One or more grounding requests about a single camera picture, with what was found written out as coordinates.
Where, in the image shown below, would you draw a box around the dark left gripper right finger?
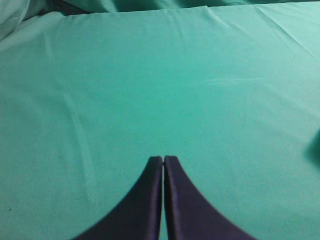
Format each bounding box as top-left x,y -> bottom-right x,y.
164,156 -> 254,240

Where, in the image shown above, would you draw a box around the green backdrop cloth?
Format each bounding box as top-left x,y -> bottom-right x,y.
0,0 -> 320,42

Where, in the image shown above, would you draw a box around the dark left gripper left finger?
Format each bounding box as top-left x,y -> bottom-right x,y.
75,156 -> 163,240

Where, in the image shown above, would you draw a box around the green table cloth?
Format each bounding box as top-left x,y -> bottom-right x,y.
0,1 -> 320,240

